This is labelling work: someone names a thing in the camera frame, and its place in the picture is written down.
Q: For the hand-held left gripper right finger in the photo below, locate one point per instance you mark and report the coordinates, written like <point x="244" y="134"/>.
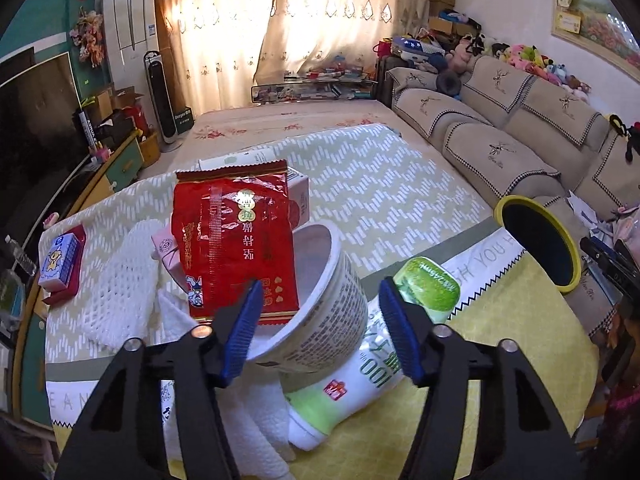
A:
<point x="395" y="320"/>

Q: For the framed flower wall picture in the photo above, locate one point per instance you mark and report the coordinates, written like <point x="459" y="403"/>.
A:
<point x="600" y="20"/>

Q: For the pink strawberry milk carton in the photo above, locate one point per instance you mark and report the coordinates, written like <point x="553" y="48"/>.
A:
<point x="167" y="255"/>
<point x="299" y="195"/>

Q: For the black television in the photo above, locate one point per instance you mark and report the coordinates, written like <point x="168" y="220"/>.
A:
<point x="35" y="125"/>

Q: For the green tv cabinet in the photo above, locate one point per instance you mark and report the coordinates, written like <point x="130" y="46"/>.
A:
<point x="125" y="165"/>

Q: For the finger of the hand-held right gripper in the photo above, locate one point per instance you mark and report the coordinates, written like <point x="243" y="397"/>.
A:
<point x="602" y="257"/>

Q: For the white instant noodle cup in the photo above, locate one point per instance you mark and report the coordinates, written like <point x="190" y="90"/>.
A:
<point x="320" y="320"/>

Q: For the white standing air conditioner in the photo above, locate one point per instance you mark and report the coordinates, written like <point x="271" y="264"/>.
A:
<point x="130" y="20"/>

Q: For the clear plastic box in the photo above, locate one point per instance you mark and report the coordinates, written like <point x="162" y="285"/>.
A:
<point x="10" y="300"/>

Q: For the pile of plush toys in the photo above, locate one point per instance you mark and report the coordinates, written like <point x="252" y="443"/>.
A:
<point x="525" y="57"/>

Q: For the stack of cardboard boxes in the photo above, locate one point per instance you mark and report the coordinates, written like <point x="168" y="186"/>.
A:
<point x="442" y="7"/>

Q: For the black and yellow plush toy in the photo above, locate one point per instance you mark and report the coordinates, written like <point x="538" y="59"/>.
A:
<point x="627" y="135"/>

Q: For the red snack packet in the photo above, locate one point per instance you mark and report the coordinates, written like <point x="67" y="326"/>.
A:
<point x="225" y="230"/>

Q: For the white tower fan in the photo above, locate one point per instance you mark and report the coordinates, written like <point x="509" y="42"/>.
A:
<point x="159" y="100"/>

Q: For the beige sofa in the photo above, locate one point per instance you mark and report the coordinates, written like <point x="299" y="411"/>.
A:
<point x="500" y="150"/>

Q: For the glass coffee table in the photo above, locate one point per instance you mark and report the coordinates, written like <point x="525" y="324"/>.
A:
<point x="310" y="91"/>

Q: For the floral floor mat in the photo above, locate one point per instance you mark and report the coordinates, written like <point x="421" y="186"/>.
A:
<point x="300" y="120"/>

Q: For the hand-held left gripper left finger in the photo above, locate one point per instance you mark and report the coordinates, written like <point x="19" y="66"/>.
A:
<point x="245" y="325"/>

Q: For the yellow crate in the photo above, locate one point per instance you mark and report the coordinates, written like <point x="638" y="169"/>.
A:
<point x="149" y="150"/>

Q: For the red flat box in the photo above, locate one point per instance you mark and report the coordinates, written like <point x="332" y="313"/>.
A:
<point x="72" y="287"/>

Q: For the yellow rimmed trash bin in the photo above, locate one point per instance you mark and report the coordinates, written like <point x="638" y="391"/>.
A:
<point x="540" y="240"/>

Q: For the artificial flower decoration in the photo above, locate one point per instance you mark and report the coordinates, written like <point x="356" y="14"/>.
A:
<point x="89" y="35"/>

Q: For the blue tissue pack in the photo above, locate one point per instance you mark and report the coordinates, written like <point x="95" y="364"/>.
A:
<point x="60" y="260"/>

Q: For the clear water bottle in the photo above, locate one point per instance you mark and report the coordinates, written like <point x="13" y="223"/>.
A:
<point x="20" y="255"/>

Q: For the white knitted cloth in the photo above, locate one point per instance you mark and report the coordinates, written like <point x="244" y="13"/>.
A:
<point x="120" y="290"/>

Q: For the green and white milk carton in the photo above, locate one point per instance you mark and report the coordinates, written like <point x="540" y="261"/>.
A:
<point x="350" y="390"/>

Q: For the green box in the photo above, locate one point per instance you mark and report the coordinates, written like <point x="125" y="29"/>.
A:
<point x="183" y="120"/>

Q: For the white zigzag tablecloth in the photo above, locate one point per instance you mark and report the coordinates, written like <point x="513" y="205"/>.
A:
<point x="390" y="195"/>

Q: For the beige embroidered curtain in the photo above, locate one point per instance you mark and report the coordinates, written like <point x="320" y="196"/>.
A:
<point x="300" y="20"/>

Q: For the open cardboard boxes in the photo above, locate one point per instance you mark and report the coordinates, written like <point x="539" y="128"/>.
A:
<point x="117" y="105"/>

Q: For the dark round cushion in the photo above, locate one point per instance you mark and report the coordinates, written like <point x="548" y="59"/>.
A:
<point x="448" y="82"/>

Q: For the yellow table mat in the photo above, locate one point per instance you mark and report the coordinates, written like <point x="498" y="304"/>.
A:
<point x="510" y="360"/>

